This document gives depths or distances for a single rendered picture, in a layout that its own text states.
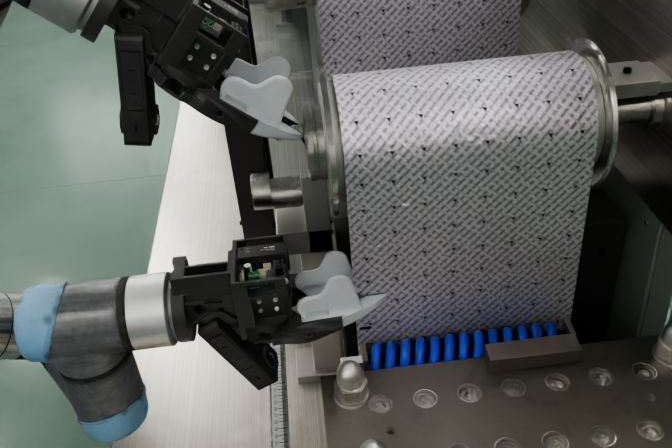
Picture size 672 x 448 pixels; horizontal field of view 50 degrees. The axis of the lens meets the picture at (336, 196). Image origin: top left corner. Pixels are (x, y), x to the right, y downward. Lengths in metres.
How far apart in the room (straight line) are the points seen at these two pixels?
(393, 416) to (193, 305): 0.22
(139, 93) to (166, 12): 0.08
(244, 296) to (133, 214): 2.31
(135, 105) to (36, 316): 0.23
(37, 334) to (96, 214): 2.32
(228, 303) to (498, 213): 0.28
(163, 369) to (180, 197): 0.42
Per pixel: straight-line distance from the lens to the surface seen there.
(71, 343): 0.75
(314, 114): 0.68
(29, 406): 2.34
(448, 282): 0.75
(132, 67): 0.65
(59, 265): 2.83
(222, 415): 0.92
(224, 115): 0.63
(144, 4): 0.64
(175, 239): 1.21
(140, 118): 0.67
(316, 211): 0.76
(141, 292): 0.72
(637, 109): 0.77
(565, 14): 1.00
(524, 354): 0.76
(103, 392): 0.79
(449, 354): 0.77
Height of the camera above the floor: 1.59
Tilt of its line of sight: 34 degrees down
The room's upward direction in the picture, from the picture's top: 5 degrees counter-clockwise
